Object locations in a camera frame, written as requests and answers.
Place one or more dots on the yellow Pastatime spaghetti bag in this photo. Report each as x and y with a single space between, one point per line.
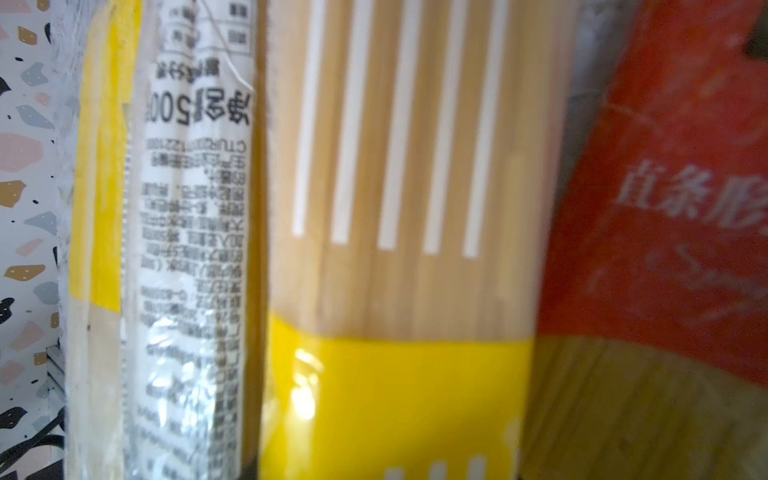
413 157

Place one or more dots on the red spaghetti bag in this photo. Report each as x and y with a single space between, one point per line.
651 354

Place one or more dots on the clear printed spaghetti bag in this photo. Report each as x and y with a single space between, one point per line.
164 324

